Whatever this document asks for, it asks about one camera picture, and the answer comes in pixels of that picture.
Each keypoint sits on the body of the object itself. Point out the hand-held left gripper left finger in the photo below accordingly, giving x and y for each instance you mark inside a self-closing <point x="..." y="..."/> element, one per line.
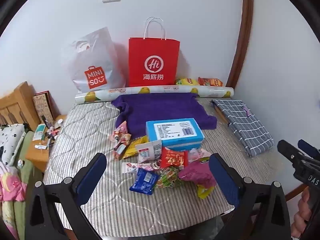
<point x="92" y="177"/>

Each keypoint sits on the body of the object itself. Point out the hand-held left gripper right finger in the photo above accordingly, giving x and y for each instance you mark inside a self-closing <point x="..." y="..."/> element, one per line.
<point x="223" y="180"/>

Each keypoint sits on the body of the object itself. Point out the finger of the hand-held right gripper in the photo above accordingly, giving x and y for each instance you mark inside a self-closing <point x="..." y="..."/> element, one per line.
<point x="308" y="148"/>
<point x="290" y="153"/>

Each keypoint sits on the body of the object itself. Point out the magenta snack packet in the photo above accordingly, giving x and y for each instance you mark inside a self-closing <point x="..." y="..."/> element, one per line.
<point x="197" y="175"/>

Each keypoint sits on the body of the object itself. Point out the small pink white packet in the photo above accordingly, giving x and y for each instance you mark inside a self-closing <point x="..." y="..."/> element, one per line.
<point x="119" y="151"/>

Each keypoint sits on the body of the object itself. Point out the pale pink packet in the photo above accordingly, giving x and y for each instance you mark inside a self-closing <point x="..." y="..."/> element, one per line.
<point x="196" y="153"/>

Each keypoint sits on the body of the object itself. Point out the yellow snack packet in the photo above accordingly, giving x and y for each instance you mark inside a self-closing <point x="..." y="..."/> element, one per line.
<point x="131" y="150"/>

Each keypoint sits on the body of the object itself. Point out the bear print snack packet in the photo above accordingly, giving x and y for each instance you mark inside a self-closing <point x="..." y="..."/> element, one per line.
<point x="140" y="167"/>

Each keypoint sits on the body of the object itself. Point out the blue snack packet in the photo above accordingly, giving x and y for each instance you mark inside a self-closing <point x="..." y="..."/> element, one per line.
<point x="145" y="181"/>

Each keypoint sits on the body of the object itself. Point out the red snack packet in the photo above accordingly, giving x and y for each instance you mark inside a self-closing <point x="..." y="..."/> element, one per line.
<point x="173" y="158"/>

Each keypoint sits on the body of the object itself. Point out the red pink candy packet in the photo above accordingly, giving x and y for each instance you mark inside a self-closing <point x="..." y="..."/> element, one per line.
<point x="121" y="131"/>

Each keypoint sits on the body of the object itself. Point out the green snack packet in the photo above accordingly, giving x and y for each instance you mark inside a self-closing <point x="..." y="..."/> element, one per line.
<point x="167" y="178"/>

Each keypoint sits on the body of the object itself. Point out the white packet with red label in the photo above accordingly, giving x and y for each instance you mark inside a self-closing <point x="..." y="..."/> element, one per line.
<point x="150" y="151"/>

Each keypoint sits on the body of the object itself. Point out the person's right hand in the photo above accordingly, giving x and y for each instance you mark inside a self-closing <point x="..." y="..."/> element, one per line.
<point x="303" y="205"/>

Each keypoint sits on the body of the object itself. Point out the wooden baseboard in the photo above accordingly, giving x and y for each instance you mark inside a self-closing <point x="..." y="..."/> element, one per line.
<point x="296" y="192"/>

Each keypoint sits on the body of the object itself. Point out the striped quilt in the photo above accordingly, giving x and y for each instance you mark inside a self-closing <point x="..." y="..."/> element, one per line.
<point x="87" y="125"/>

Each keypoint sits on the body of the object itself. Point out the grey checked cloth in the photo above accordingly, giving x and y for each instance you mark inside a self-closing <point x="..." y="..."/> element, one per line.
<point x="245" y="125"/>

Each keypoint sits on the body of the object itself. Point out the wooden nightstand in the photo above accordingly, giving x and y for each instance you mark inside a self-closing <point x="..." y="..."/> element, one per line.
<point x="37" y="157"/>

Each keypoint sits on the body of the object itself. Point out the brown board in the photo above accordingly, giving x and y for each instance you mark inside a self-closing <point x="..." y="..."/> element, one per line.
<point x="221" y="116"/>

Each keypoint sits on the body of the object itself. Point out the green bedsheet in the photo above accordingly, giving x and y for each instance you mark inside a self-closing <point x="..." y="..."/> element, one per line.
<point x="25" y="175"/>

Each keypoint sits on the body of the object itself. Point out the blue box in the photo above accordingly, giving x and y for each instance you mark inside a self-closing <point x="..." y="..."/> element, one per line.
<point x="175" y="130"/>

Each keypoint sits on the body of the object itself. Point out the pink printed blanket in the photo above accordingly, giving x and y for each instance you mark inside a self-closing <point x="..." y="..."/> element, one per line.
<point x="11" y="182"/>

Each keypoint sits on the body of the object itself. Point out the patterned gift box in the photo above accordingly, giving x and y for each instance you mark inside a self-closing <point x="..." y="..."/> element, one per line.
<point x="43" y="105"/>

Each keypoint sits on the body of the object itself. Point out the white dotted pillow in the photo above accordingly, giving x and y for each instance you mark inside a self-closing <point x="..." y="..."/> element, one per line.
<point x="11" y="140"/>

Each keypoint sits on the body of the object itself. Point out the purple towel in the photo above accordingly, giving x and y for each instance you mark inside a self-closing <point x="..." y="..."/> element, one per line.
<point x="162" y="110"/>

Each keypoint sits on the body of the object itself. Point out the red chip bag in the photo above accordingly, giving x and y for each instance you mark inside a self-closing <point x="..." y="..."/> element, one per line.
<point x="210" y="81"/>

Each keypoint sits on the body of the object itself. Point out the yellow chip bag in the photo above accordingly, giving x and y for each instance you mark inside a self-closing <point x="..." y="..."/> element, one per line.
<point x="187" y="81"/>

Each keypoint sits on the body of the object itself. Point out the rolled duck-print mat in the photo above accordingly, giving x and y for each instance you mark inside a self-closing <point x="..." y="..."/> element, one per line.
<point x="160" y="89"/>

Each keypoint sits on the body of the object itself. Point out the white plastic shopping bag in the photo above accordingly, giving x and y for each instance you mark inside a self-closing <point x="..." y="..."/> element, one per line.
<point x="100" y="55"/>

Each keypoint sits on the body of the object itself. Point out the red paper bag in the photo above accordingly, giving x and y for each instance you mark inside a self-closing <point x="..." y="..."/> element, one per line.
<point x="155" y="52"/>

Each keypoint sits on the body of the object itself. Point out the wooden door frame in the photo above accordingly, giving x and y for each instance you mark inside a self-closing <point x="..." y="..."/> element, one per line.
<point x="243" y="30"/>

